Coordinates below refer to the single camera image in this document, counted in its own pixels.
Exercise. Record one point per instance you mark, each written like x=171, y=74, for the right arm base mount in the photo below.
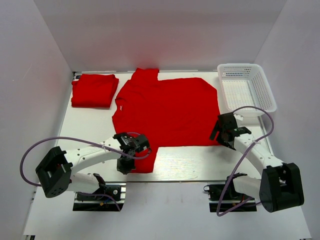
x=214, y=191

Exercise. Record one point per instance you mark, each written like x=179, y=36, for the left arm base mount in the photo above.
x=110, y=199

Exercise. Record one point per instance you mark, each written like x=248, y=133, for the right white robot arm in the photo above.
x=279, y=186

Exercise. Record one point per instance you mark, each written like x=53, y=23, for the red t shirt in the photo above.
x=170, y=113
x=94, y=91

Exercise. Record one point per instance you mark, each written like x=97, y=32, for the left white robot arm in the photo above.
x=60, y=170

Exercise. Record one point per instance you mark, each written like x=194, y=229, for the white plastic basket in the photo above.
x=244, y=85

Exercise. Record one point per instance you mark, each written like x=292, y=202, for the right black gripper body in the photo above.
x=221, y=139

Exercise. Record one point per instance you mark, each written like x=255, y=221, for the folded red t shirt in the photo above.
x=94, y=91

